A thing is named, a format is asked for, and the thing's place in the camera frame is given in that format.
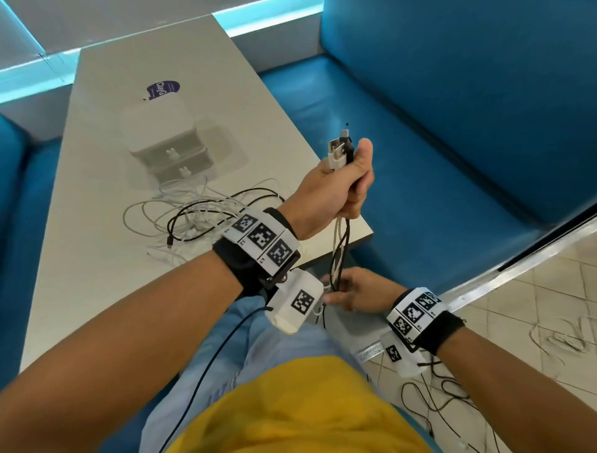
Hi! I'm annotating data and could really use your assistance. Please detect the silver metal floor rail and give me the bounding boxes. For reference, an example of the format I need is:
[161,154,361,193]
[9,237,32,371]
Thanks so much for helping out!
[354,217,597,365]

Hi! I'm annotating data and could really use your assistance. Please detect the white table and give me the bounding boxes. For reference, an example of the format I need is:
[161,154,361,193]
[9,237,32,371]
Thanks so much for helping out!
[19,14,374,374]

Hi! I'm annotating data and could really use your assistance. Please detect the blue sofa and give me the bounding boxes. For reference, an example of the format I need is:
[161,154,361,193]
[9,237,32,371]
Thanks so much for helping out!
[0,114,180,453]
[259,0,597,299]

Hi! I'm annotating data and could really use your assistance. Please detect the person's right forearm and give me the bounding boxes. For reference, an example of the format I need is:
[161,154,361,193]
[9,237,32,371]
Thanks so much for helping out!
[438,326,597,453]

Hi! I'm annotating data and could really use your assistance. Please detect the white mini drawer box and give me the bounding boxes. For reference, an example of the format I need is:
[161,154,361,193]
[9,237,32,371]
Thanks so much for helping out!
[119,95,216,185]

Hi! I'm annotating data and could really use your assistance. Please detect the black camera cable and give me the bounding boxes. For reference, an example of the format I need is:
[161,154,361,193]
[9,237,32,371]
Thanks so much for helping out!
[400,357,502,453]
[157,306,275,453]

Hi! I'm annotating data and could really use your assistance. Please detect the light blue jeans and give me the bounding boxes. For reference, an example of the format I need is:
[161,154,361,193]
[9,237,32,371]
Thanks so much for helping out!
[139,294,444,453]

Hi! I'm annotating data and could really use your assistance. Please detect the person's right hand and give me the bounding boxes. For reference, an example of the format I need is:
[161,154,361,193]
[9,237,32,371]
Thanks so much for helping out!
[322,266,408,315]

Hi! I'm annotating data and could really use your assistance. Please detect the person's left forearm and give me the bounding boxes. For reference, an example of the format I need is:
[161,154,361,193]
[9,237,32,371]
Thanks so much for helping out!
[0,250,243,453]

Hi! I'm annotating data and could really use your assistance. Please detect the yellow shirt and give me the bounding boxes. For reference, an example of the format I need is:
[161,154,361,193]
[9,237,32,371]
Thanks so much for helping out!
[165,355,435,453]

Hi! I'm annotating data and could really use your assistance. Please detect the cyan wall light strips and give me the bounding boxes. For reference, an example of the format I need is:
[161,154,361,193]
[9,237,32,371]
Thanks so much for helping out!
[0,0,325,105]

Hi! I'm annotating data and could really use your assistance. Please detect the round purple sticker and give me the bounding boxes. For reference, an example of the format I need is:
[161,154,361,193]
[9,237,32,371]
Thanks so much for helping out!
[143,80,182,101]

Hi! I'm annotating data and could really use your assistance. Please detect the person's left hand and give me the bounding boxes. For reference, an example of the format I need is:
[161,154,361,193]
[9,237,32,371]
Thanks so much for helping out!
[278,138,376,241]

